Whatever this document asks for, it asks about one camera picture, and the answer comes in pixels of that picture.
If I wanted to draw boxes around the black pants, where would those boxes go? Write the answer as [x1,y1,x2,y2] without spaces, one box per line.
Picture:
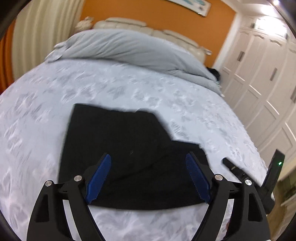
[58,103,208,210]

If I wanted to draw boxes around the black object on nightstand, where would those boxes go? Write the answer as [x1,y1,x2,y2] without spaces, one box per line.
[206,67,221,84]

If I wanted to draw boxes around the white floral bed sheet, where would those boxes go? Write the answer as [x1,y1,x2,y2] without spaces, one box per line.
[1,60,267,240]

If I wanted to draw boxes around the white wardrobe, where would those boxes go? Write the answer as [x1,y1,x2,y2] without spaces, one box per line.
[220,16,295,163]

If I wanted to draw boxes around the orange curtain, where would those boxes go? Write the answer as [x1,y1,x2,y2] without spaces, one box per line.
[0,20,16,93]

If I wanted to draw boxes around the grey duvet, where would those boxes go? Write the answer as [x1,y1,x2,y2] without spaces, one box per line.
[45,29,221,94]

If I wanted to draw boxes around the cream curtain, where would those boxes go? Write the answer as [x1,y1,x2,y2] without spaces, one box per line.
[11,0,84,80]

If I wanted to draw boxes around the cream leather headboard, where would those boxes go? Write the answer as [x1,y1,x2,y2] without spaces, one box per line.
[92,17,212,63]

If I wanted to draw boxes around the framed wall picture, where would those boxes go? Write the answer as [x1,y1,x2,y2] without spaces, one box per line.
[168,0,211,17]

